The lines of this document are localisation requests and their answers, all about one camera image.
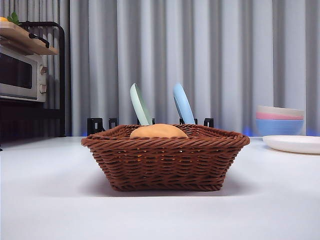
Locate pale green plate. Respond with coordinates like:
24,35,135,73
129,83,153,126

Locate white plate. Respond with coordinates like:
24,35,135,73
261,135,320,155

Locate brown wicker basket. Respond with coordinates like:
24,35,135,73
80,123,251,192

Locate brown potato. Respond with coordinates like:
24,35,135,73
129,123,188,139

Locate wooden board with black handle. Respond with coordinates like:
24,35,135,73
0,21,59,56

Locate grey curtain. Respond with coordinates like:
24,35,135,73
0,0,320,138

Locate black metal shelf frame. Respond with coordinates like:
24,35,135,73
0,21,66,151

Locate pale blue plate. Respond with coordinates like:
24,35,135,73
172,82,196,125

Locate cream bowl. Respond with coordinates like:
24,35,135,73
256,105,305,117

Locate pink bowl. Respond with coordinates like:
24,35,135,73
256,111,305,121

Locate blue bowl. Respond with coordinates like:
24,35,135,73
255,118,305,137

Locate green leaves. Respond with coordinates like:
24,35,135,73
6,11,21,26

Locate black dish rack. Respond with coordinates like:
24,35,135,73
86,116,215,138

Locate silver toaster oven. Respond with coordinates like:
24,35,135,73
0,45,48,103

